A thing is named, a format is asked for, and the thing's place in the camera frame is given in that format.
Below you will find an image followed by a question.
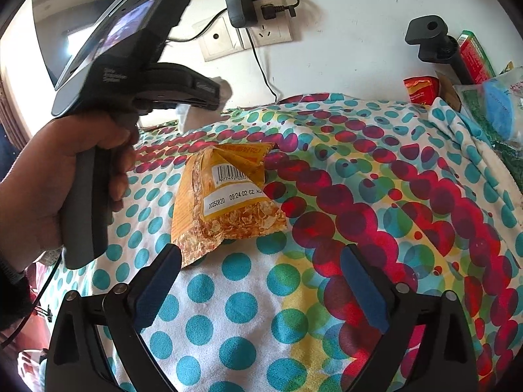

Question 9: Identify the polka dot blanket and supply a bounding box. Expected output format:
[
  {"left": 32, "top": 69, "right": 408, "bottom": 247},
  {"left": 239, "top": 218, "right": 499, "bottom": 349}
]
[{"left": 25, "top": 92, "right": 523, "bottom": 392}]

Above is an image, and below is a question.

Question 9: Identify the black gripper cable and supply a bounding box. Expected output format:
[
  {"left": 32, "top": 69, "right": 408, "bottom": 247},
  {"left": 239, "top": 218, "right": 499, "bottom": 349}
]
[{"left": 0, "top": 253, "right": 64, "bottom": 350}]

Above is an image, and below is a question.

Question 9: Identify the wall television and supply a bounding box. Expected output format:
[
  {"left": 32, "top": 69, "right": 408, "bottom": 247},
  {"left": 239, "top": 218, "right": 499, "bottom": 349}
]
[{"left": 32, "top": 0, "right": 178, "bottom": 90}]

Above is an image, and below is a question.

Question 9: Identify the person's left hand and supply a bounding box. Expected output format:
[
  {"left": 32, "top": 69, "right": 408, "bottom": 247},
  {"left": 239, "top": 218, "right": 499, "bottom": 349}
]
[{"left": 0, "top": 111, "right": 140, "bottom": 272}]

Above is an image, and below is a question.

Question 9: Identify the black power adapter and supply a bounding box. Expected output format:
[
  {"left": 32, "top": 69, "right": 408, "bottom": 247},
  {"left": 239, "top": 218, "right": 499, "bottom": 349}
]
[{"left": 223, "top": 0, "right": 258, "bottom": 28}]

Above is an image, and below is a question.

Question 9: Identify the blue and green bag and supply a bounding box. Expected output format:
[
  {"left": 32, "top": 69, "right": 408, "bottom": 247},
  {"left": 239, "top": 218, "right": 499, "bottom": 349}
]
[{"left": 451, "top": 65, "right": 523, "bottom": 172}]

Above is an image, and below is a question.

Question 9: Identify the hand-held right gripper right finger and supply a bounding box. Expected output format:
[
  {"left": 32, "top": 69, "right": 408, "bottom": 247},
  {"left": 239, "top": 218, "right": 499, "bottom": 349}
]
[{"left": 340, "top": 243, "right": 479, "bottom": 392}]

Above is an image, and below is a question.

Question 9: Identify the black clamp mount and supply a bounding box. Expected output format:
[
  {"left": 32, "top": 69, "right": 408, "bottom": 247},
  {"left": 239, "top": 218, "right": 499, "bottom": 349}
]
[{"left": 404, "top": 15, "right": 485, "bottom": 86}]

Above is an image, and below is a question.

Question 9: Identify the yellow snack bag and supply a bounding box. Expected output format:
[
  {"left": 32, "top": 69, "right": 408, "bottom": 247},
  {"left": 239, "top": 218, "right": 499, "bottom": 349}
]
[{"left": 171, "top": 143, "right": 289, "bottom": 270}]

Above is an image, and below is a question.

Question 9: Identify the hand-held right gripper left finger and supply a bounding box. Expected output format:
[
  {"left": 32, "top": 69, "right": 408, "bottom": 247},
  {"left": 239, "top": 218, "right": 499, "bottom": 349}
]
[{"left": 44, "top": 243, "right": 182, "bottom": 392}]

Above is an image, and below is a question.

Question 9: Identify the black adapter cable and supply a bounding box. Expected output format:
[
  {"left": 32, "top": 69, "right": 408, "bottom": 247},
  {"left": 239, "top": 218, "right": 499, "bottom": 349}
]
[{"left": 247, "top": 26, "right": 278, "bottom": 105}]

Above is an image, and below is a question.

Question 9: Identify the black plug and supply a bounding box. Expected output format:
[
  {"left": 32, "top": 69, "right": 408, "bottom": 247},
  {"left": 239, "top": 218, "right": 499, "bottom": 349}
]
[{"left": 261, "top": 3, "right": 297, "bottom": 20}]

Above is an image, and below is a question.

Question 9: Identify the green and red box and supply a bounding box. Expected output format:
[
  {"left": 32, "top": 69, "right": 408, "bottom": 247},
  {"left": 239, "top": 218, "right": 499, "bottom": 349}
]
[{"left": 455, "top": 30, "right": 497, "bottom": 86}]

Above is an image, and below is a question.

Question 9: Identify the red packet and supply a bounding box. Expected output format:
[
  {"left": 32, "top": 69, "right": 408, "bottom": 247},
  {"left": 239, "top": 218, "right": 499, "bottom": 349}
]
[{"left": 404, "top": 75, "right": 442, "bottom": 105}]

